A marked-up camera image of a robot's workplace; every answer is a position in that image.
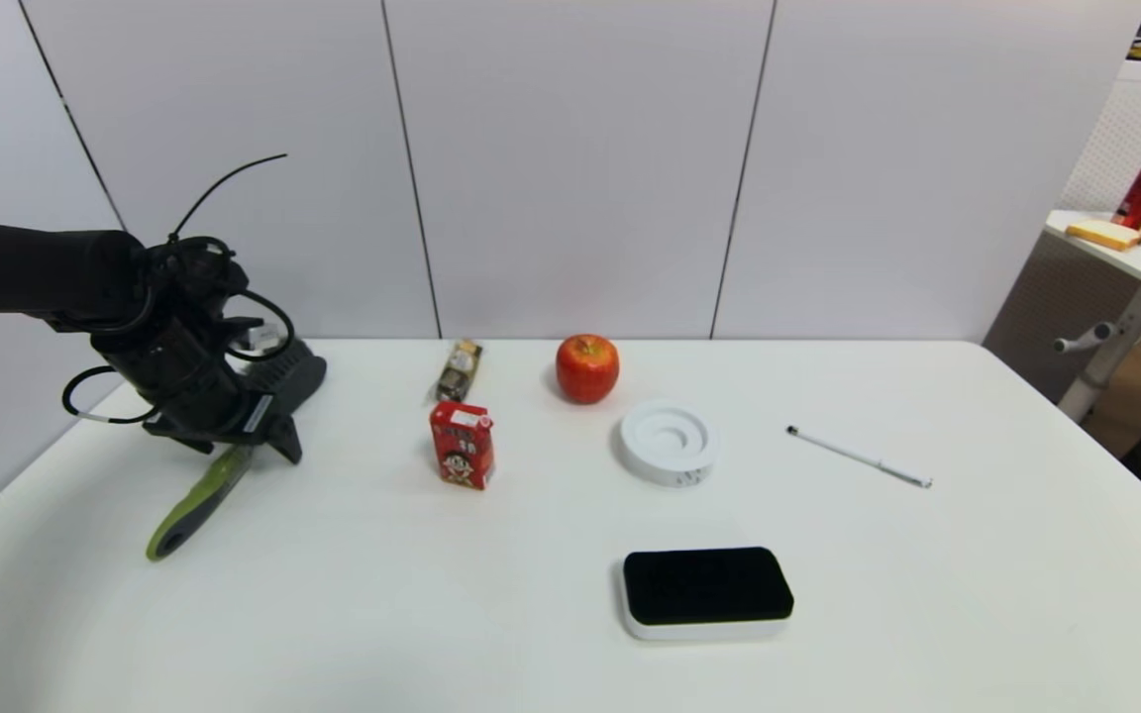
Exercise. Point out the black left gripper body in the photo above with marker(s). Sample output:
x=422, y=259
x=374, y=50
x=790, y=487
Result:
x=184, y=381

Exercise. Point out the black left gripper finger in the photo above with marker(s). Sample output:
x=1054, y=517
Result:
x=286, y=439
x=196, y=445

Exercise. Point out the red milk carton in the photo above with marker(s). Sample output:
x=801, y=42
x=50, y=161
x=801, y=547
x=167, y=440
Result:
x=464, y=451

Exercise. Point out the gold wrapped snack packet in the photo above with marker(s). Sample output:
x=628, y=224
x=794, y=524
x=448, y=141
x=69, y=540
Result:
x=460, y=371

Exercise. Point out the red apple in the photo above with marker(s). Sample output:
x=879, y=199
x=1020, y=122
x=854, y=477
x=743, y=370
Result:
x=587, y=371

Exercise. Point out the white round dish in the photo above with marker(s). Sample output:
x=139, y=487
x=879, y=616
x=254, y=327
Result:
x=668, y=451

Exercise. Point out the black white board eraser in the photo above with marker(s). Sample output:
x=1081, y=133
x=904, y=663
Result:
x=707, y=584

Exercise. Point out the white pen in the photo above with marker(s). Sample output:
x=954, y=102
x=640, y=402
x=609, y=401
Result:
x=860, y=458

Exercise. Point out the tan wooden block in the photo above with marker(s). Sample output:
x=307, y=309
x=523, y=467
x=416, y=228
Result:
x=1105, y=234

